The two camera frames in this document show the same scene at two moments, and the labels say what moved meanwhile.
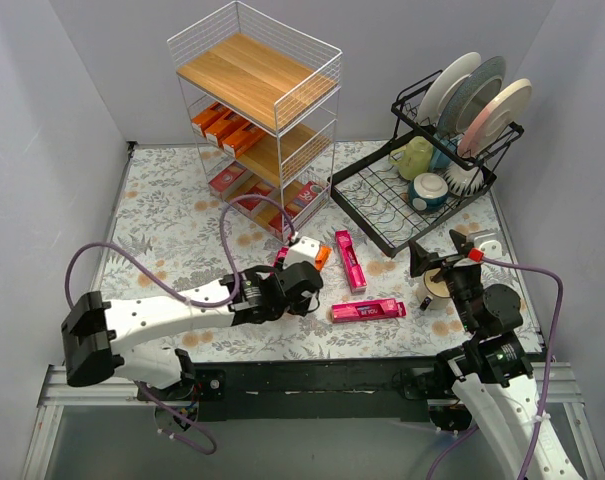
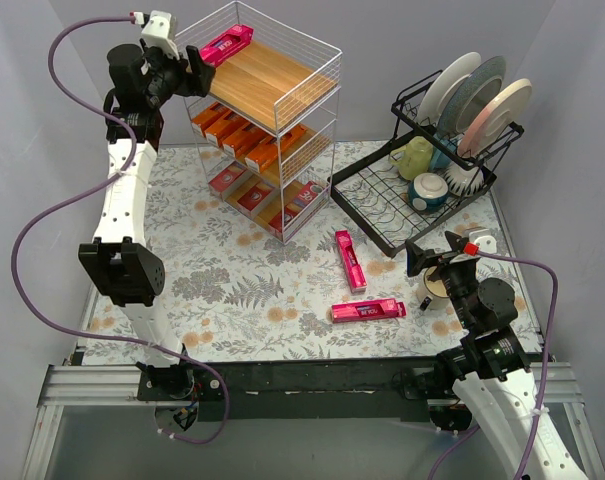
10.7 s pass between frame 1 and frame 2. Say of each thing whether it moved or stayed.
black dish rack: stayed
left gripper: moved
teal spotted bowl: stayed
